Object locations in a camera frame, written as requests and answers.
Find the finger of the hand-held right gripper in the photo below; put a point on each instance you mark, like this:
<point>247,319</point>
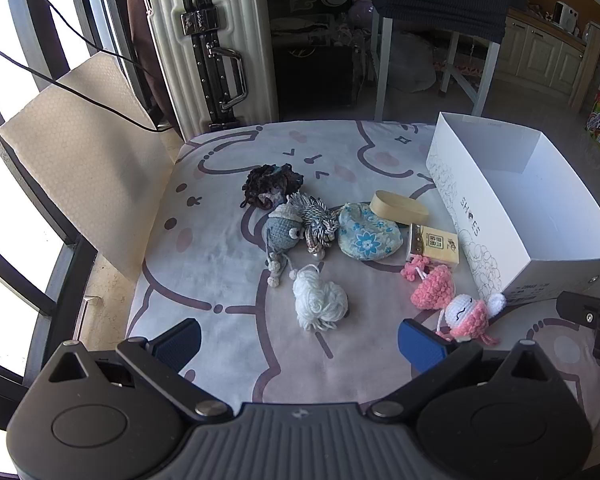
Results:
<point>592,312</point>

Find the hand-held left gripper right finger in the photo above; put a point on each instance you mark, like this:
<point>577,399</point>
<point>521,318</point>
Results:
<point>420,342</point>

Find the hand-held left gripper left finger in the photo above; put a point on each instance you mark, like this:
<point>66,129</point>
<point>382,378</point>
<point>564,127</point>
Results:
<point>180,342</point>

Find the pink white crochet doll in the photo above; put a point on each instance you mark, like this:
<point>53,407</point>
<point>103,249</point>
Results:
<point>465,317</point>

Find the white yarn ball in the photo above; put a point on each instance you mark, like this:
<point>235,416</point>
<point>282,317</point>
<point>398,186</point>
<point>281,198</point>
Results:
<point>317,300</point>

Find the blue floral fabric pouch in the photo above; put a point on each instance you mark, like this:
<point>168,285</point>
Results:
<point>367,235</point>

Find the white cardboard shoe box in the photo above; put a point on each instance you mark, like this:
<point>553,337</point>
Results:
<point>530,200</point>

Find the oval wooden box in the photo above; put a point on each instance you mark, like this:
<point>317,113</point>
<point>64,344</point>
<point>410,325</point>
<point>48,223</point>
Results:
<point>397,207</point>

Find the grey blue crochet doll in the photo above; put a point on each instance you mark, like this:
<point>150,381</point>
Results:
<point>282,230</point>

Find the brown blue crochet pouch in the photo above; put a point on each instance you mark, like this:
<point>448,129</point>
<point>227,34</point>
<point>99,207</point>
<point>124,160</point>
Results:
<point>272,182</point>

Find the printed cartoon blanket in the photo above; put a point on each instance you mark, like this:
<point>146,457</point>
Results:
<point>220,260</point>

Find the light wooden table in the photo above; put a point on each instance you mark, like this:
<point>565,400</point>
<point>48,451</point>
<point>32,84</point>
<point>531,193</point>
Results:
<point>582,75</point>

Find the cream kitchen cabinets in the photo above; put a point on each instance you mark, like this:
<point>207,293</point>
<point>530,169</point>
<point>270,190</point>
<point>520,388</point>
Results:
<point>530,50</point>

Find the clear plastic bag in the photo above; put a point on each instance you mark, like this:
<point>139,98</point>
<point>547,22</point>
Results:
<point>412,62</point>

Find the white hard-shell suitcase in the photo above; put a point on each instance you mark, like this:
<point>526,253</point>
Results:
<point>170,60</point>

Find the black cabinet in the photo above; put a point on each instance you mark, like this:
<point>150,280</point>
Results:
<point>310,75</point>

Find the white kitchen appliance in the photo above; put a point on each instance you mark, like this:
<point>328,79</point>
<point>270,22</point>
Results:
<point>565,15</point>

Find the brown curtain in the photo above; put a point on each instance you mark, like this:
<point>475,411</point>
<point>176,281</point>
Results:
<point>142,35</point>

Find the white chair with dark cloth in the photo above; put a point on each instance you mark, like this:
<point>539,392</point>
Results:
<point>440,0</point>

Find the black window frame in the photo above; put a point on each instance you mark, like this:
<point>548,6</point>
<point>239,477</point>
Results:
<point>62,285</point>

